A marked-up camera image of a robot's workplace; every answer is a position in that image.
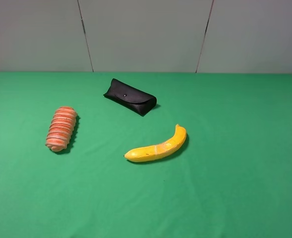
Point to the yellow toy banana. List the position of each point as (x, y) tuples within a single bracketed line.
[(158, 151)]

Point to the orange ridged bread roll toy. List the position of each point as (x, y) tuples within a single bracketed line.
[(61, 128)]

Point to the black glasses case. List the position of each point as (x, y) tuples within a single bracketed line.
[(130, 97)]

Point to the green table cloth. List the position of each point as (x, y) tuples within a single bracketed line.
[(232, 177)]

